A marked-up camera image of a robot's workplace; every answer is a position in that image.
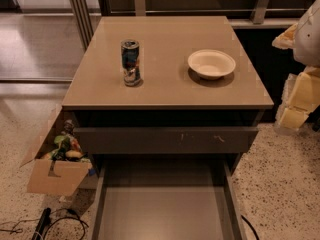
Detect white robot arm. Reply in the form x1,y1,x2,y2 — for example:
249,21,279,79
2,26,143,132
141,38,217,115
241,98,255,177
272,0,320,134

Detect black cable on floor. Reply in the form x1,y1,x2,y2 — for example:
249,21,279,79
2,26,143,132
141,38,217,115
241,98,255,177
0,207,90,240

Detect black cable right floor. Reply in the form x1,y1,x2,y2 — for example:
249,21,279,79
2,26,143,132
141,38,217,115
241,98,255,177
241,214,261,240

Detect blue silver redbull can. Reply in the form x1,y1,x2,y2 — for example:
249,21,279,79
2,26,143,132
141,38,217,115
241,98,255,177
121,39,141,86

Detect cardboard box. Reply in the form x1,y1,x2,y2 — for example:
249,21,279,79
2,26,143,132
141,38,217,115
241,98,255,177
21,106,96,196

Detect black device on floor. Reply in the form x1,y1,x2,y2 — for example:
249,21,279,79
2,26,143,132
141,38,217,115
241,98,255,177
31,208,51,240

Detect metal railing frame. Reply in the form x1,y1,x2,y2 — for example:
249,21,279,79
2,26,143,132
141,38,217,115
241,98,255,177
69,0,315,47

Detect grey top drawer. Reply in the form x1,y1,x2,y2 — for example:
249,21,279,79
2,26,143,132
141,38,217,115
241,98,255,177
75,127,258,155

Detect grey drawer cabinet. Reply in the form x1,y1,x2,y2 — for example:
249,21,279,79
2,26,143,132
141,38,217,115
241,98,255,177
62,16,273,168

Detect colourful items in box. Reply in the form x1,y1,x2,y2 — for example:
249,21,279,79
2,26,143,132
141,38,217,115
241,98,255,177
42,119,90,163

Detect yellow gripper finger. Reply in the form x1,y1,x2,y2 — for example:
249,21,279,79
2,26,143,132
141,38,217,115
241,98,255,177
272,23,298,50
274,66,320,134

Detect white paper bowl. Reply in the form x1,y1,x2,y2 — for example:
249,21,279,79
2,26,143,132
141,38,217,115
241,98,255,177
188,49,236,80

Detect open grey middle drawer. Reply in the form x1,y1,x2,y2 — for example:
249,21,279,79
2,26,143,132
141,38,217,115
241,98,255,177
88,160,247,240

